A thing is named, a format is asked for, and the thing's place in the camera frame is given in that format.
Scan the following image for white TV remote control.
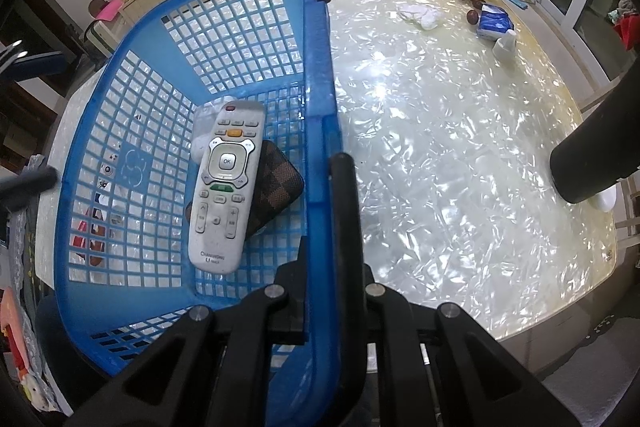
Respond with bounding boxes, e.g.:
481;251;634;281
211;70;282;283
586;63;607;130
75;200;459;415
189;100;266;275

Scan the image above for blue plastic mesh basket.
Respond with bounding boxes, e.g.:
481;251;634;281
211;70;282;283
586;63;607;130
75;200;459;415
54;0;342;426

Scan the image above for brown checkered wallet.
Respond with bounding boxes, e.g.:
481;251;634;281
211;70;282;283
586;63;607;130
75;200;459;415
185;138;305;238

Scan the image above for white crumpled tissue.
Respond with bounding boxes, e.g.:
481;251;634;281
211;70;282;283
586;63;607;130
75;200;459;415
397;4;444;31

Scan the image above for small white bottle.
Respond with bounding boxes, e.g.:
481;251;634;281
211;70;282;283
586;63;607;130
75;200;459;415
492;29;518;62

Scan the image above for blue tissue packet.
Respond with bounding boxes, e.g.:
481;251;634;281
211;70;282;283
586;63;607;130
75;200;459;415
476;3;514;41

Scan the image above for brown dried dates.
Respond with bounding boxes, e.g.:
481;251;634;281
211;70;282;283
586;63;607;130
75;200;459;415
462;0;485;26

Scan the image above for black cylinder post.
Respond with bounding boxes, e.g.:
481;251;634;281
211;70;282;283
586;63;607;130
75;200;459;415
550;62;640;204

